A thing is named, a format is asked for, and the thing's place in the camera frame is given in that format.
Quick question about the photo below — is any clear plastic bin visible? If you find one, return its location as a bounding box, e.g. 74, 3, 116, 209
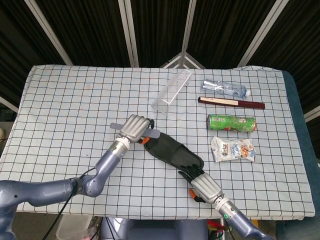
55, 214, 93, 240

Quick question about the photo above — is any checkered tablecloth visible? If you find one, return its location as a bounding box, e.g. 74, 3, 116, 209
0, 64, 316, 221

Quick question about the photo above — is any white snack bag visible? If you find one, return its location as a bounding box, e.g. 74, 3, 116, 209
210, 136, 257, 163

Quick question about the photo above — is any white frame stand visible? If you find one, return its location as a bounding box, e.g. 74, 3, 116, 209
159, 52, 206, 70

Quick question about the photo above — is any dark red folding fan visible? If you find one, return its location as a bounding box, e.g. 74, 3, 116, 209
197, 96, 266, 110

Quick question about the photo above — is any black slipper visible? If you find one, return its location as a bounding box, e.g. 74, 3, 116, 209
143, 132, 205, 173

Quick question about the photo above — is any grey tool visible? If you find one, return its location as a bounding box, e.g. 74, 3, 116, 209
109, 122, 161, 139

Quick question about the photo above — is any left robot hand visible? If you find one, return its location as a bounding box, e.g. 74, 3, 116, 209
115, 114, 155, 145

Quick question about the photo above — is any clear acrylic box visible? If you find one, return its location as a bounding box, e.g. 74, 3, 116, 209
151, 69, 193, 118

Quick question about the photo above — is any clear plastic water bottle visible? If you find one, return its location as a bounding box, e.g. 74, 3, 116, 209
200, 78, 252, 97

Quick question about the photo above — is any green chips can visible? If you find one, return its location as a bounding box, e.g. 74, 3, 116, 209
206, 114, 257, 132

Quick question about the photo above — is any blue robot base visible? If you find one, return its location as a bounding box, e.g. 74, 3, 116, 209
99, 216, 209, 240

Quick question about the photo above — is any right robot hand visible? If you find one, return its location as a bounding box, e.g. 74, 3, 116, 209
177, 163, 224, 205

